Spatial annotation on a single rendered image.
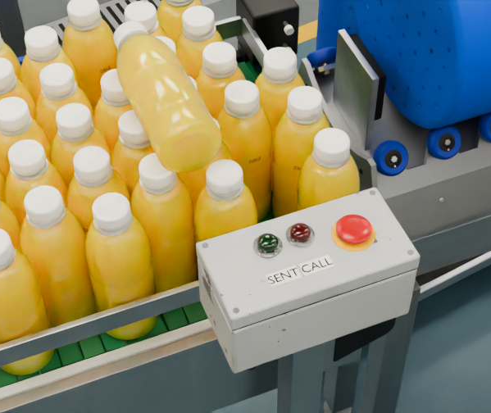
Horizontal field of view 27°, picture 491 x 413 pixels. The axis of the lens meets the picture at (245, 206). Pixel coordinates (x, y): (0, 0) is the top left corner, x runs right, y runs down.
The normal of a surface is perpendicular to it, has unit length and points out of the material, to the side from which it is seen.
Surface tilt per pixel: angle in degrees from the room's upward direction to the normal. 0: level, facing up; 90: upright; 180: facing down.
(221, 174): 0
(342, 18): 90
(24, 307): 90
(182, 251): 90
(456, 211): 70
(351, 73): 90
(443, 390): 0
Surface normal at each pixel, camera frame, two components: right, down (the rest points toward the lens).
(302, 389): 0.37, 0.71
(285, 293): -0.01, -0.65
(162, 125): -0.58, -0.33
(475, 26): 0.31, 0.27
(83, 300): 0.68, 0.56
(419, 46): -0.93, 0.29
